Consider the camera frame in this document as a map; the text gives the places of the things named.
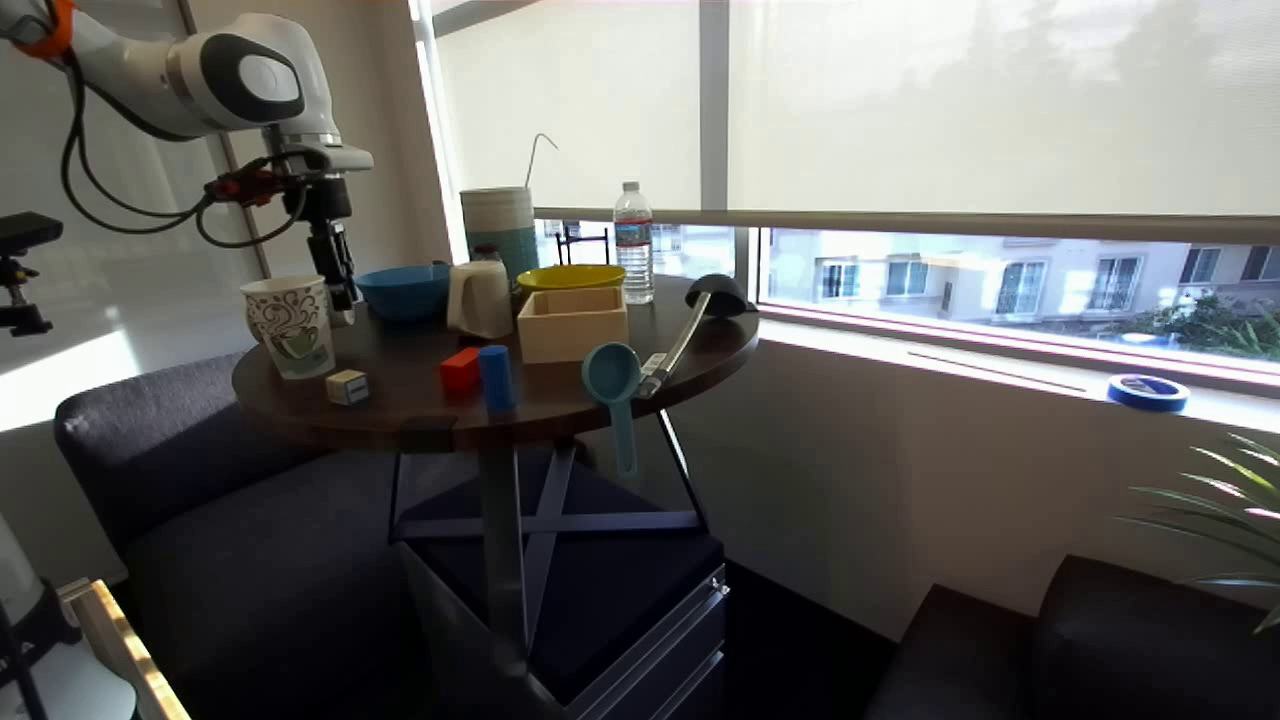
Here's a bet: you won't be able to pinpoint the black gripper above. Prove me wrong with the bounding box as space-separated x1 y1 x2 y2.
304 214 363 322

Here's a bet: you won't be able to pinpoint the blue plastic bowl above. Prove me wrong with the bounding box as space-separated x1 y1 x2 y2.
356 260 457 330

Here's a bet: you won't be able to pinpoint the white yellow cube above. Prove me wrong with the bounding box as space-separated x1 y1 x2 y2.
319 365 377 413

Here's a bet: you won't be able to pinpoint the white ceramic mug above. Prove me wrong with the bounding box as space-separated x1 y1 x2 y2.
444 253 515 346

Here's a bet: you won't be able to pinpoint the red block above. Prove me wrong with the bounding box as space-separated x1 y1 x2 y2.
435 346 488 401

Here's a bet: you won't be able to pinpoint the white teal stacked containers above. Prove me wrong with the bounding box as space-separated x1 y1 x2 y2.
457 185 542 283

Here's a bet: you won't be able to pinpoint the blue cylinder block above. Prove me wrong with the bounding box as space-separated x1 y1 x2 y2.
474 342 520 415

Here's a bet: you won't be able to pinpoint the thin white curved rod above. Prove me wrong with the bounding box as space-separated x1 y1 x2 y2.
520 128 562 193

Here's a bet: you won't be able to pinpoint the yellow bowl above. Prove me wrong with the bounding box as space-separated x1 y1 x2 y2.
512 260 633 301

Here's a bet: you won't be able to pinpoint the light wooden box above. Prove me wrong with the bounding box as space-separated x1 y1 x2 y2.
512 283 633 370

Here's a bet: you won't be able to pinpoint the teal plastic scoop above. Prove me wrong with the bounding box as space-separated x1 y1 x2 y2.
581 342 649 480

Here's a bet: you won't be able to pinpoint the clear plastic water bottle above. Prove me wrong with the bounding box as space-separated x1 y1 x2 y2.
610 176 658 309

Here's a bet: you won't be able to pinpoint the dark blue fabric sofa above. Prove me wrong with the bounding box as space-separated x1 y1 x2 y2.
52 354 444 720

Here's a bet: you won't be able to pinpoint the white roller blind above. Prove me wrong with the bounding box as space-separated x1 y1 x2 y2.
725 0 1280 226
433 0 708 216

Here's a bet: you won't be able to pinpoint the white black device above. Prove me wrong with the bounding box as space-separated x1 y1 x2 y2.
0 511 72 720

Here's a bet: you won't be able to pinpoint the blue dish on sill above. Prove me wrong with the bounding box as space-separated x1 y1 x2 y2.
1102 374 1191 415

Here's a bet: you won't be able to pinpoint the black leather armchair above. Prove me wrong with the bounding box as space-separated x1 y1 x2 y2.
863 551 1280 720

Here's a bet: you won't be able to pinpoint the green leafy plant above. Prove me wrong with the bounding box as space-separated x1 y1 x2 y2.
1131 430 1280 636

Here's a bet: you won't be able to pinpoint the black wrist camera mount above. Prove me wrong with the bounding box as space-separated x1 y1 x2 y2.
279 169 356 227

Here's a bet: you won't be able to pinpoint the orange cable connector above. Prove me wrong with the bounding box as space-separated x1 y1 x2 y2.
200 161 292 207

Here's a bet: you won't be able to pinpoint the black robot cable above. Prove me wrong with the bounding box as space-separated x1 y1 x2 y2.
52 51 313 256

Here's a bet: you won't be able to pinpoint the metal table leg frame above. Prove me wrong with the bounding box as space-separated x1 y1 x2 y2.
384 405 710 657

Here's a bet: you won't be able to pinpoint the black camera stand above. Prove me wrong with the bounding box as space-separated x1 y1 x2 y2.
0 207 67 342

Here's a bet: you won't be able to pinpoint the black head white handle brush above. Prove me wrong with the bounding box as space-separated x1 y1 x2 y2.
636 272 753 401

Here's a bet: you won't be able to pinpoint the grey window frame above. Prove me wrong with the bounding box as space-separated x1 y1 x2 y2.
413 0 1280 398

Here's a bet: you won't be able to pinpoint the light wooden frame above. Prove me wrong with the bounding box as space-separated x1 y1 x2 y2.
56 572 194 720

